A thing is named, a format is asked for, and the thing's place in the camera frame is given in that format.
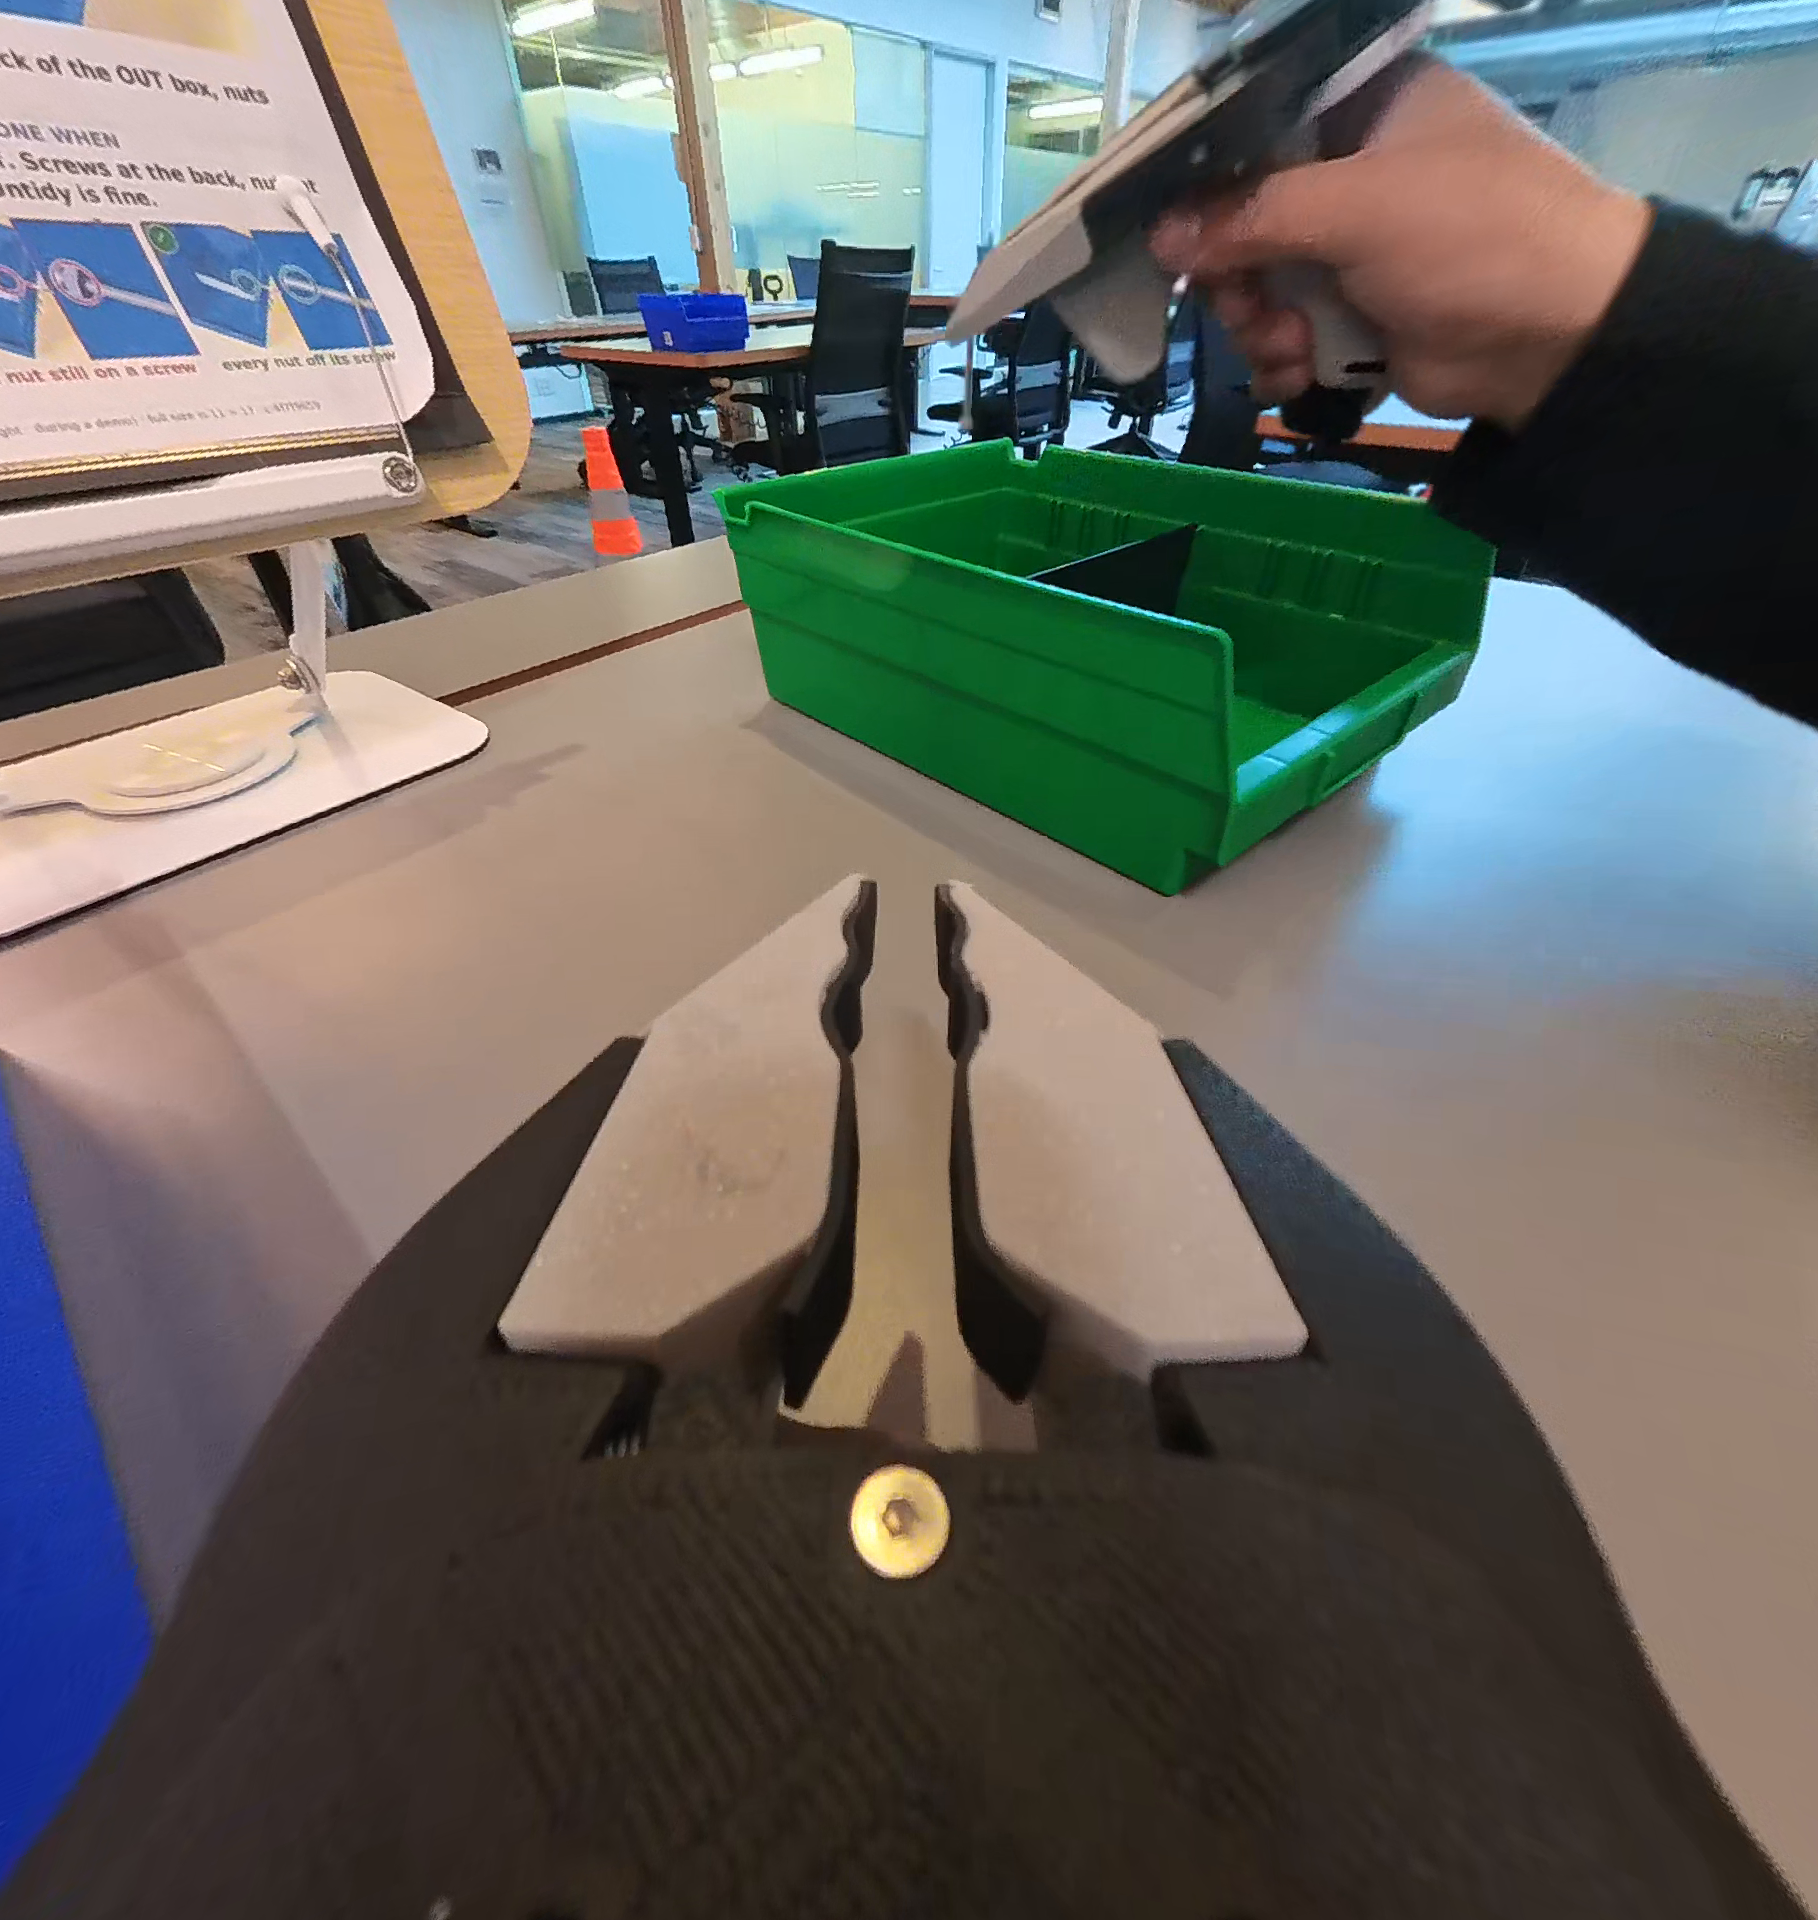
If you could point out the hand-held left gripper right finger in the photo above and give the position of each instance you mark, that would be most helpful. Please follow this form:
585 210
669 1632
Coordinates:
1119 1184

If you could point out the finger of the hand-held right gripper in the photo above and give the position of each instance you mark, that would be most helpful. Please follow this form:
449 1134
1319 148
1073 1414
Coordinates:
1028 270

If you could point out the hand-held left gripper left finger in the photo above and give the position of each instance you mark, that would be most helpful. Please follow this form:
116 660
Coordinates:
669 1184

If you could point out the green plastic bin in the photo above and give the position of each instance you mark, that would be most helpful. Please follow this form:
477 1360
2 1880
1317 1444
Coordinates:
969 690

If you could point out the large blue plastic bin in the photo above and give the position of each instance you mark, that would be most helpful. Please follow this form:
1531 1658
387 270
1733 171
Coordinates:
25 1424

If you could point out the person's right forearm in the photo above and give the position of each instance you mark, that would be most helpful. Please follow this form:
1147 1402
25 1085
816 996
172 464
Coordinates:
1718 480

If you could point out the grey desk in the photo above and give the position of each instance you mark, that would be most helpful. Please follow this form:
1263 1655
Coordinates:
1449 1051

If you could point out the person's right hand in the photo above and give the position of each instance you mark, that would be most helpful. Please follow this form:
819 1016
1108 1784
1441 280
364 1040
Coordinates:
1478 241

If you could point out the black office chair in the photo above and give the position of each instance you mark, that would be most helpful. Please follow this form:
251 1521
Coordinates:
857 345
626 283
1022 390

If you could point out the black bin divider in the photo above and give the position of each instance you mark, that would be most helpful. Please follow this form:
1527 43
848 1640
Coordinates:
1127 566

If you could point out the small blue bin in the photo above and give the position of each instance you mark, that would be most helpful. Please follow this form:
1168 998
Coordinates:
694 322

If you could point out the wood-edged office table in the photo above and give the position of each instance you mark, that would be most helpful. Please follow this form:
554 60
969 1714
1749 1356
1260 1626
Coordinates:
1375 434

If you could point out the wood-topped office table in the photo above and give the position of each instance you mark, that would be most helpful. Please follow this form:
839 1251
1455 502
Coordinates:
669 353

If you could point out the orange traffic cone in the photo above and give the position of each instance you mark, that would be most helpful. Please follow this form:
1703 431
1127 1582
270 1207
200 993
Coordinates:
610 502

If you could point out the white and wooden document stand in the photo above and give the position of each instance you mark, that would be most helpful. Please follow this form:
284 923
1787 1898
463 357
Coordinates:
339 751

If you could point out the black backing board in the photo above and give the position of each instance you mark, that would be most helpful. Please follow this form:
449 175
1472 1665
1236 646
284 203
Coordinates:
398 270

